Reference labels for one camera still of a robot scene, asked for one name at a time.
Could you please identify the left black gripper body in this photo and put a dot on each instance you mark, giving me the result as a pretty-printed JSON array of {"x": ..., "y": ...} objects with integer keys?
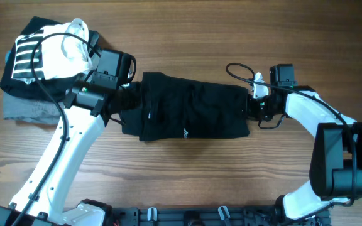
[{"x": 132, "y": 98}]

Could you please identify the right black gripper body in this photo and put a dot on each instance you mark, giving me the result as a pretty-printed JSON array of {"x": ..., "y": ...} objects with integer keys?
[{"x": 261, "y": 108}]

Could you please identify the black t-shirt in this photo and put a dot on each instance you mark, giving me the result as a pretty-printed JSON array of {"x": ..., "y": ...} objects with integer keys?
[{"x": 169, "y": 107}]

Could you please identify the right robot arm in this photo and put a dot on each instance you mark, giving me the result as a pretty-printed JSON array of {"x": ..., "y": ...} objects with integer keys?
[{"x": 335, "y": 175}]

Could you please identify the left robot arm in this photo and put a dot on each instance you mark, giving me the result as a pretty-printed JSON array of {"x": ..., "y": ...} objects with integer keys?
[{"x": 88, "y": 107}]

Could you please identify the white striped folded garment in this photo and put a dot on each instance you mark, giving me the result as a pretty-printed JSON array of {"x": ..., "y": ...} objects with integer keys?
[{"x": 57, "y": 57}]

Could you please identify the grey folded garment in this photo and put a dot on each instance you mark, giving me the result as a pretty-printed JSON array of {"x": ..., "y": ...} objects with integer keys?
[{"x": 32, "y": 111}]

